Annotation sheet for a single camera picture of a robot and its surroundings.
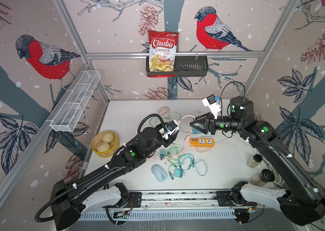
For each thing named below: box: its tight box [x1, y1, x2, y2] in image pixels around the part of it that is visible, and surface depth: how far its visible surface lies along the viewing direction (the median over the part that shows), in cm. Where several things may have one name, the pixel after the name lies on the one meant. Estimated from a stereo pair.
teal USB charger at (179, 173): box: [174, 168, 186, 179], surface depth 83 cm
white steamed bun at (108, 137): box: [101, 131, 115, 143], surface depth 94 cm
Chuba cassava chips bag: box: [147, 29, 180, 78], surface depth 86 cm
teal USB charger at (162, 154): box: [160, 149, 166, 161], surface depth 90 cm
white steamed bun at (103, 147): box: [97, 142, 111, 153], surface depth 89 cm
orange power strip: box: [189, 138, 215, 148], surface depth 95 cm
